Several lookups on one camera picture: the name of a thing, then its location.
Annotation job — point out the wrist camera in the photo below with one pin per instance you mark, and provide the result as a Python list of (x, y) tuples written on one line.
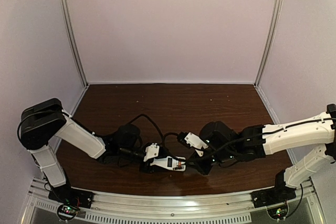
[(154, 151), (190, 140)]

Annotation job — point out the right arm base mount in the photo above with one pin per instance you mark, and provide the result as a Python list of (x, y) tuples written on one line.
[(275, 201)]

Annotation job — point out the right aluminium frame post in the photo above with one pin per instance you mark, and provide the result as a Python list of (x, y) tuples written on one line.
[(269, 40)]

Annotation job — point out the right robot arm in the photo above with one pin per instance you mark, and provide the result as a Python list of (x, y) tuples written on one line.
[(217, 143)]

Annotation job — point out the white red remote control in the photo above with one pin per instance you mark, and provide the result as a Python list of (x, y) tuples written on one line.
[(169, 163)]

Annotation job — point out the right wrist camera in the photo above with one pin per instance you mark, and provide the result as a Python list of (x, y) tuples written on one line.
[(190, 140)]

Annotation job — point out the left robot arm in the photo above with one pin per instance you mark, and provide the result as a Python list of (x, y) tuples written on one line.
[(43, 121)]

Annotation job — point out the left aluminium frame post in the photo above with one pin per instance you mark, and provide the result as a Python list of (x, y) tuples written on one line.
[(72, 42)]

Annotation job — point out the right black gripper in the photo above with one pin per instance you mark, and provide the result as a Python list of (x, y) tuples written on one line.
[(200, 165)]

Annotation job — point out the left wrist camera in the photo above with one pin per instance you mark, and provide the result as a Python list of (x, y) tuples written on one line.
[(154, 151)]

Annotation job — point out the front aluminium rail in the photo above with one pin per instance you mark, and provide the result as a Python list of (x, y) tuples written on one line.
[(216, 208)]

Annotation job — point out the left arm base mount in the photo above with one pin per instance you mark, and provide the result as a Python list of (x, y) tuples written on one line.
[(74, 202)]

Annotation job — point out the aluminium frame post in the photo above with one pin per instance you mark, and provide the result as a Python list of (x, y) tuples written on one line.
[(269, 40), (72, 42)]

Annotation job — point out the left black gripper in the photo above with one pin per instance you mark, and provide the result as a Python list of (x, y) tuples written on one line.
[(146, 167)]

